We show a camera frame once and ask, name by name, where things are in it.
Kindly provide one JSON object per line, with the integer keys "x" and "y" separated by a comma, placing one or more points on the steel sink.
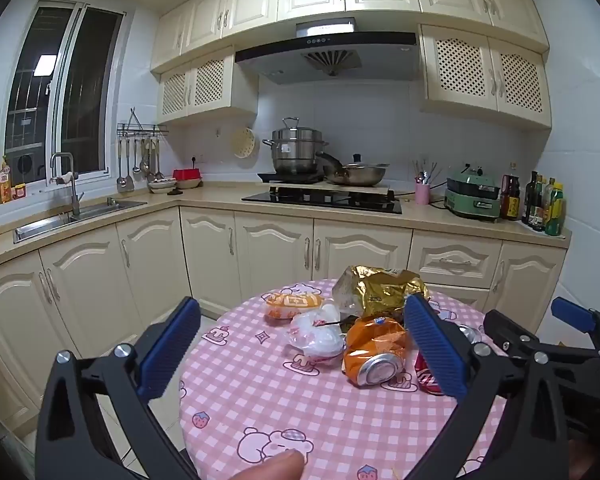
{"x": 80, "y": 217}

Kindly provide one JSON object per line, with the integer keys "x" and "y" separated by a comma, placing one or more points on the orange bread packet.
{"x": 292, "y": 305}

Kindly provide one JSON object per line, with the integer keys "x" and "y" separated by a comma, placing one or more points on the black glass cooktop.
{"x": 325, "y": 202}

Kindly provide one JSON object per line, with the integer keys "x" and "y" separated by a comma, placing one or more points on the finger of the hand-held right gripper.
{"x": 507, "y": 330}
{"x": 572, "y": 314}

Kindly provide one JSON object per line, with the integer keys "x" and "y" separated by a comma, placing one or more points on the beige kitchen countertop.
{"x": 210, "y": 197}

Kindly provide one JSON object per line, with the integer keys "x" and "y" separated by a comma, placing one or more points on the pink utensil holder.
{"x": 422, "y": 194}

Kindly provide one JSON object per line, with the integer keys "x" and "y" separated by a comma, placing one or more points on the row of hanging kitchen utensils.
{"x": 124, "y": 175}

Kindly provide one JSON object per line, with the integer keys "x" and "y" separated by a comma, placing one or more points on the steel steamer pot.
{"x": 294, "y": 152}

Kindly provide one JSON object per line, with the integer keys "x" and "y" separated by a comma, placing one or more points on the cream lower cabinets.
{"x": 275, "y": 250}

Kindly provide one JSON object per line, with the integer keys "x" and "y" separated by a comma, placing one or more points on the range hood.
{"x": 325, "y": 55}

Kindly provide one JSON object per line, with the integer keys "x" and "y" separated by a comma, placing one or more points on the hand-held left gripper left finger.
{"x": 167, "y": 350}

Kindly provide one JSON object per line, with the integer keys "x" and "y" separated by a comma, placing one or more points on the dark glass bottle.
{"x": 530, "y": 200}
{"x": 540, "y": 207}

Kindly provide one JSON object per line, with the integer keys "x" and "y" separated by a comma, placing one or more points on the green bottle yellow label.
{"x": 555, "y": 212}

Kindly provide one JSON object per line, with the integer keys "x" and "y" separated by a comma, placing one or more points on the cream hanging colander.
{"x": 243, "y": 143}

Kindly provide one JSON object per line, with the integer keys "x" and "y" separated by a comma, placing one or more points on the crushed orange can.
{"x": 375, "y": 342}

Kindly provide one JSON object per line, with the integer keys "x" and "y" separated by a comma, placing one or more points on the bundle of chopsticks and spoons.
{"x": 424, "y": 172}

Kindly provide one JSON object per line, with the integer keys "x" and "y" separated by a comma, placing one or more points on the steel wok pan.
{"x": 357, "y": 174}

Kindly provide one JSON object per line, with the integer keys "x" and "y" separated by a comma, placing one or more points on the green electric cooker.
{"x": 472, "y": 195}

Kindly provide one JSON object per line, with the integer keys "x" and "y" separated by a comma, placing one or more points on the steel faucet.
{"x": 72, "y": 185}

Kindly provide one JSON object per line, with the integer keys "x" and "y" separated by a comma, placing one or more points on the white plastic bag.
{"x": 315, "y": 342}

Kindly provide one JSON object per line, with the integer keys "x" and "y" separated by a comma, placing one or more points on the pink checked tablecloth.
{"x": 260, "y": 390}

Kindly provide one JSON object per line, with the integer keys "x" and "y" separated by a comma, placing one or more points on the dark soy sauce bottle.
{"x": 511, "y": 200}

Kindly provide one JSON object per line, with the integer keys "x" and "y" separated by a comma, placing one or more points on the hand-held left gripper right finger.
{"x": 437, "y": 345}

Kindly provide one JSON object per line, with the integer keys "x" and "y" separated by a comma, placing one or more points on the kitchen window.
{"x": 92, "y": 90}

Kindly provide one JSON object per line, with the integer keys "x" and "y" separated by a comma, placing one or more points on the gold snack bag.
{"x": 382, "y": 290}

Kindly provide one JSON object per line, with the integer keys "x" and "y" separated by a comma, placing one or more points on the person's left hand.
{"x": 272, "y": 466}

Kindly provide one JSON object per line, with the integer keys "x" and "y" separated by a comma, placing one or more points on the silver can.
{"x": 467, "y": 333}

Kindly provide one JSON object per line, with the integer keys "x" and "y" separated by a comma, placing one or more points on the stack of bowls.
{"x": 162, "y": 186}

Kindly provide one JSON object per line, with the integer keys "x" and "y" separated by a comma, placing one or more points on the red can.
{"x": 425, "y": 376}

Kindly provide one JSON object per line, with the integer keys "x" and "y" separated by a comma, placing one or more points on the red box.
{"x": 186, "y": 175}

